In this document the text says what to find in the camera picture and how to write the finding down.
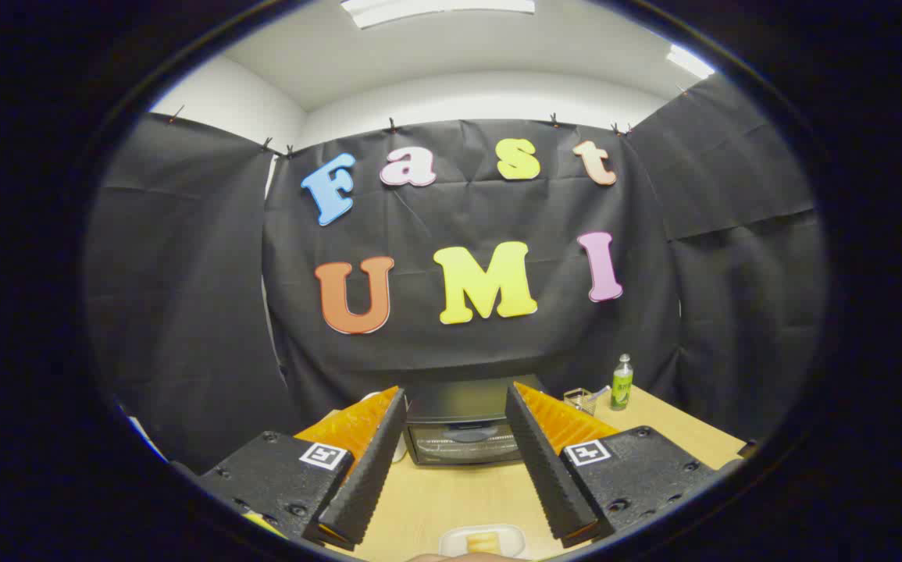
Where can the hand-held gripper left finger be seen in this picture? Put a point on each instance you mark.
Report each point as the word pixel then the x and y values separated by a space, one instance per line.
pixel 368 468

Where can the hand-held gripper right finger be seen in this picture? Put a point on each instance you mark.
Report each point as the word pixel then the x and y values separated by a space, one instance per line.
pixel 544 468

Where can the bread roll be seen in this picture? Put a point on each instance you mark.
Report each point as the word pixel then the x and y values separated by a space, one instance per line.
pixel 484 542

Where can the black toaster oven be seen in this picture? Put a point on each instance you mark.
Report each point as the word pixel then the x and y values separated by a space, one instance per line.
pixel 458 406

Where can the white toaster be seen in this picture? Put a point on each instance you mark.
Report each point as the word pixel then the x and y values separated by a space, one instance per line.
pixel 400 453

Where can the clear cup with straw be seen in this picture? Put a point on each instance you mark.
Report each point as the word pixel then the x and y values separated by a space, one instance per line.
pixel 578 400

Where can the white plastic plate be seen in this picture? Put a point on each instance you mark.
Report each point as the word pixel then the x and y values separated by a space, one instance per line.
pixel 450 541

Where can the green drink bottle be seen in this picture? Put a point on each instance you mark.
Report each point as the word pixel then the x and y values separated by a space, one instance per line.
pixel 622 386

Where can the black backdrop cloth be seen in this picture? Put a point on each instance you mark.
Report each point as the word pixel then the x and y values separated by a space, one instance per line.
pixel 458 336

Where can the small ceiling light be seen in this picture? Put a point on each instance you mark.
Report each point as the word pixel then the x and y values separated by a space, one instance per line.
pixel 689 61

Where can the long ceiling light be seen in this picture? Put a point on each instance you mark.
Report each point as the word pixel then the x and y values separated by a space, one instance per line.
pixel 435 9

